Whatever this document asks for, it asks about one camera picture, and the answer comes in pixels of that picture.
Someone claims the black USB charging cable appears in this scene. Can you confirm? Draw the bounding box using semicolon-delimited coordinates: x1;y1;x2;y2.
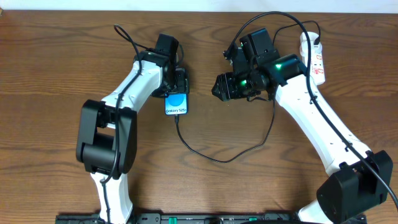
174;20;322;164

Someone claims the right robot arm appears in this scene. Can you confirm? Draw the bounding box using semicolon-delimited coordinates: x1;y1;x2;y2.
212;53;397;223

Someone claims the white charger adapter plug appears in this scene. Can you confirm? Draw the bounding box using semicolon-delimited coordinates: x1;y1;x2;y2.
300;32;323;57

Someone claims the blue Galaxy smartphone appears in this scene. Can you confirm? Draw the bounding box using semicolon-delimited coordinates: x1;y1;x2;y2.
165;93;188;115

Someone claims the white power strip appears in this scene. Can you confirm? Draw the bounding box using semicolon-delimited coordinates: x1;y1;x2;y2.
301;51;325;85

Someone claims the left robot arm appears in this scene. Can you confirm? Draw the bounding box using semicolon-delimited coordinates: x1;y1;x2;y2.
76;50;188;223

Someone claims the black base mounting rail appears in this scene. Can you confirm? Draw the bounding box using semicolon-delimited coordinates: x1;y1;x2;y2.
55;212;367;224

